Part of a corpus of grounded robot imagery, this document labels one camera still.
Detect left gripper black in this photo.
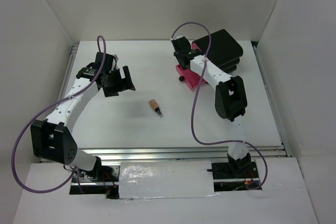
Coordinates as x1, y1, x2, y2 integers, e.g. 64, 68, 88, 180
102, 66, 135, 98

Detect beige foundation bottle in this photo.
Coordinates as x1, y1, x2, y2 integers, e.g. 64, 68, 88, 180
149, 99, 163, 116

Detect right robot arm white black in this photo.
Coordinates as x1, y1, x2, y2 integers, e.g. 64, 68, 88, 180
171, 29, 251, 178

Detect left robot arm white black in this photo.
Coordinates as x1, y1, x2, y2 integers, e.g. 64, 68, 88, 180
30, 52, 135, 182

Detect black drawer organizer case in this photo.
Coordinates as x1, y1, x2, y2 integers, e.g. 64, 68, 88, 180
207, 29, 244, 73

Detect white glossy cover plate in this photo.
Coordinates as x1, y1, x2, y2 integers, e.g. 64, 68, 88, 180
119, 161, 215, 199

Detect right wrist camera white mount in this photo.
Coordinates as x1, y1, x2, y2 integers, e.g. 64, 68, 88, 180
170, 34, 184, 42

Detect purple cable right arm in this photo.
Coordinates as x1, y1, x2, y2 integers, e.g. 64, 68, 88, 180
171, 22, 268, 190

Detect aluminium left rail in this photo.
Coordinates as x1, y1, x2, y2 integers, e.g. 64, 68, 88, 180
59, 44, 79, 98

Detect aluminium front rail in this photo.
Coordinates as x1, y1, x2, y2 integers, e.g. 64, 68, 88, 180
78, 147, 287, 163

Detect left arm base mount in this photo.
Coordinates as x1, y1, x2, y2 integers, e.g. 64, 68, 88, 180
69, 165, 120, 199

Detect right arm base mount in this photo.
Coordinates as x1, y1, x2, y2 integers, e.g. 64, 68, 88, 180
207, 162, 260, 192

